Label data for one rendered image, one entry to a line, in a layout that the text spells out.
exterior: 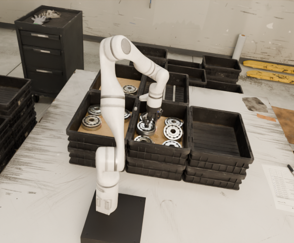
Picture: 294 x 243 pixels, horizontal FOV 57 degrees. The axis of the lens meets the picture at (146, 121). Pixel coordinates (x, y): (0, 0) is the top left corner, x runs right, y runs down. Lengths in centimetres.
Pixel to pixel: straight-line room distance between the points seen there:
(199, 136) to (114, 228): 69
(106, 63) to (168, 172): 64
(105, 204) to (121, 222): 10
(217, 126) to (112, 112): 84
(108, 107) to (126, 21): 374
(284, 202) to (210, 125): 56
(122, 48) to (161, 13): 357
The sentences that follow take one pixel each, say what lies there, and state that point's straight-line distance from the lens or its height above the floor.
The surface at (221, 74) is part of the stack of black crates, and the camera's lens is 308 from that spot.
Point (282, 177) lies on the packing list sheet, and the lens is 173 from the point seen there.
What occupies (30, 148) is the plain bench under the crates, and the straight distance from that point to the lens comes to 163.
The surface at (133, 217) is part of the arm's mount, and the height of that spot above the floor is 75.
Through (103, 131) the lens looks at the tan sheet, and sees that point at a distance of 149.
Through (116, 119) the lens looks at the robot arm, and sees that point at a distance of 100.
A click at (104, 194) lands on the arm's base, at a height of 88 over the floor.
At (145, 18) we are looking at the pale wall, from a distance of 462.
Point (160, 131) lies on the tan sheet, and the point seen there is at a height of 83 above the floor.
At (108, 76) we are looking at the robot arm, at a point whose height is 128.
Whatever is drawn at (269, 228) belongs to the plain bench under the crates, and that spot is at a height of 70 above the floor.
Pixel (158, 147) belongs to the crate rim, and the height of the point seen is 92.
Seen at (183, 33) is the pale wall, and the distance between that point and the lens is 466.
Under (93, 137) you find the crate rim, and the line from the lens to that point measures 131.
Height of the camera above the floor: 177
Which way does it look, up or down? 37 degrees down
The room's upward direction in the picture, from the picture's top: 8 degrees clockwise
